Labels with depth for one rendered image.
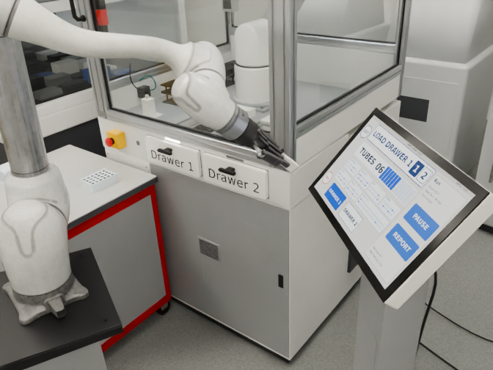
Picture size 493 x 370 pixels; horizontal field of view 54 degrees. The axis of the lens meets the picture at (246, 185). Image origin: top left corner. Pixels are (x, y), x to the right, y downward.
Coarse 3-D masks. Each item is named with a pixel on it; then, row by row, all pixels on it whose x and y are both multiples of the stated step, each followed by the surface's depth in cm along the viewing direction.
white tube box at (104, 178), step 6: (96, 174) 201; (102, 174) 201; (108, 174) 199; (114, 174) 199; (84, 180) 197; (90, 180) 195; (96, 180) 195; (102, 180) 194; (108, 180) 197; (114, 180) 199; (84, 186) 195; (90, 186) 192; (96, 186) 193; (102, 186) 195
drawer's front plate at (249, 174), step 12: (204, 156) 181; (216, 156) 178; (204, 168) 184; (216, 168) 180; (240, 168) 172; (252, 168) 169; (216, 180) 182; (228, 180) 178; (240, 180) 174; (252, 180) 171; (264, 180) 167; (252, 192) 173; (264, 192) 169
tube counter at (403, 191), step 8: (376, 168) 126; (384, 168) 123; (392, 168) 121; (376, 176) 124; (384, 176) 122; (392, 176) 119; (400, 176) 117; (384, 184) 120; (392, 184) 118; (400, 184) 116; (408, 184) 114; (392, 192) 116; (400, 192) 114; (408, 192) 112; (416, 192) 110; (400, 200) 113; (408, 200) 111
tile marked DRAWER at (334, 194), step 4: (332, 184) 138; (336, 184) 137; (332, 188) 137; (336, 188) 136; (328, 192) 138; (332, 192) 136; (336, 192) 135; (340, 192) 133; (328, 196) 137; (332, 196) 135; (336, 196) 134; (340, 196) 132; (344, 196) 131; (328, 200) 136; (332, 200) 134; (336, 200) 133; (340, 200) 131; (344, 200) 130; (332, 204) 134; (336, 204) 132; (340, 204) 131; (336, 208) 131
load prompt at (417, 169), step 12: (372, 132) 135; (384, 132) 130; (384, 144) 128; (396, 144) 124; (396, 156) 122; (408, 156) 118; (408, 168) 116; (420, 168) 113; (432, 168) 110; (420, 180) 111
